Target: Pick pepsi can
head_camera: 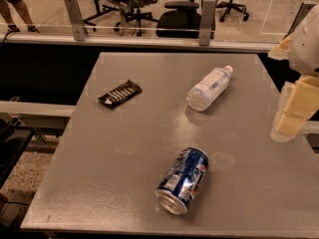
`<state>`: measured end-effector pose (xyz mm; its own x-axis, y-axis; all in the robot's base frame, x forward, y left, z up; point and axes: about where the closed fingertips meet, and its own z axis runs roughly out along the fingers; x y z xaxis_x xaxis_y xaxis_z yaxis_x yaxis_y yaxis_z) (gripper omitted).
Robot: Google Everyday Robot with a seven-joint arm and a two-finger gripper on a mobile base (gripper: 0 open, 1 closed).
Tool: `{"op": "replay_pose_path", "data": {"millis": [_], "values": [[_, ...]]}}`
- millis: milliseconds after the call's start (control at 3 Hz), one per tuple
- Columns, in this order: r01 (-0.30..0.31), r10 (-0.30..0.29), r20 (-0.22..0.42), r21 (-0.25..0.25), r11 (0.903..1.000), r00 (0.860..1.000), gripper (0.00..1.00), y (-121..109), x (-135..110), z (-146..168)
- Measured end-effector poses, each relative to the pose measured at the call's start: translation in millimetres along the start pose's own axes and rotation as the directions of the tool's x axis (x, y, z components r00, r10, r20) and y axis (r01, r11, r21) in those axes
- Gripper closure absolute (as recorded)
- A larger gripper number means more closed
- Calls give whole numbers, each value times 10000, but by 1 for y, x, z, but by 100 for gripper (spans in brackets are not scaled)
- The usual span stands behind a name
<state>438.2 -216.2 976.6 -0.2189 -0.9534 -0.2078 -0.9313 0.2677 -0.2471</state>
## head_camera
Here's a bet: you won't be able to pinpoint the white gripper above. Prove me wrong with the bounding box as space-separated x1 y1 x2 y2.
268 5 319 142

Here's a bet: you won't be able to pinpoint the blue pepsi can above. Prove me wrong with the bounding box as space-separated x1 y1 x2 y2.
156 146 209 215

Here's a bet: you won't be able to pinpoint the clear plastic water bottle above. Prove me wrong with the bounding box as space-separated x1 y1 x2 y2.
186 66 233 112

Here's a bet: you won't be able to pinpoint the black office chair center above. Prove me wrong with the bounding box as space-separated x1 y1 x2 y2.
157 1 202 39

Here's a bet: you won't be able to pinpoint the black snack bar wrapper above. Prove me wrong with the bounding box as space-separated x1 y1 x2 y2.
98 80 143 109

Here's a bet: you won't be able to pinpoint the black office chair left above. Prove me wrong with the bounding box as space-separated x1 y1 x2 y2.
83 0 159 37

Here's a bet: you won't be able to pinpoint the black equipment at left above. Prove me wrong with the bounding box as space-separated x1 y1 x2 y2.
0 119 33 187

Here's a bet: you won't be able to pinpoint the person legs standing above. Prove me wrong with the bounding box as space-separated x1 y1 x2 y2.
0 0 39 33

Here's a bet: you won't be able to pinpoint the grey right barrier post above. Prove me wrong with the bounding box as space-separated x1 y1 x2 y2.
287 1 317 36

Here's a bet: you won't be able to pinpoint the grey barrier post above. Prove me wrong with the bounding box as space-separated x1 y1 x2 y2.
287 1 317 36
198 0 216 46
64 0 87 41

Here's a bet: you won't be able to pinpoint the grey middle barrier post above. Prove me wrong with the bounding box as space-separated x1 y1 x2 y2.
198 0 216 46

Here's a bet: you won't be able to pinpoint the grey left barrier post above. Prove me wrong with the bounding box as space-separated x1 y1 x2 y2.
64 0 87 41

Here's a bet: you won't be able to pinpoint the grey side rail frame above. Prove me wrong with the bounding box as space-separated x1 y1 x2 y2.
0 101 75 129

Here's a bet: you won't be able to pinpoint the grey barrier base rail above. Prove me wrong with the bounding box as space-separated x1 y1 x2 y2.
0 32 276 53

